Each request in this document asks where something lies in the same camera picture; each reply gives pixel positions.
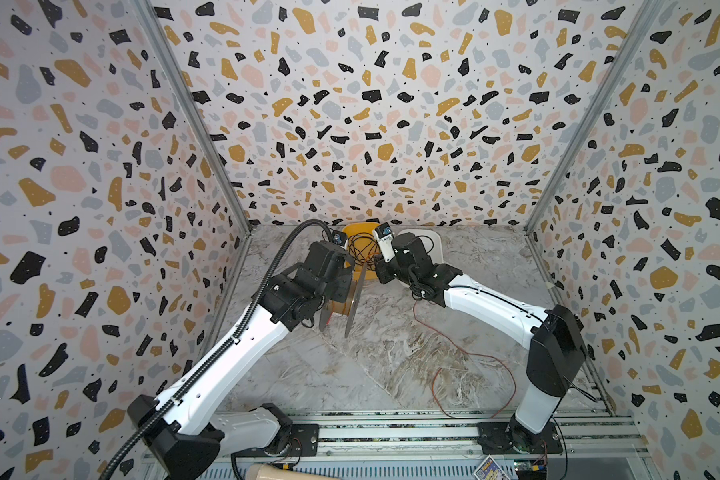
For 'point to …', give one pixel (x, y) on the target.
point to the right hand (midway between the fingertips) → (372, 250)
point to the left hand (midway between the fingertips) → (339, 268)
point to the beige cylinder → (263, 471)
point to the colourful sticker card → (489, 469)
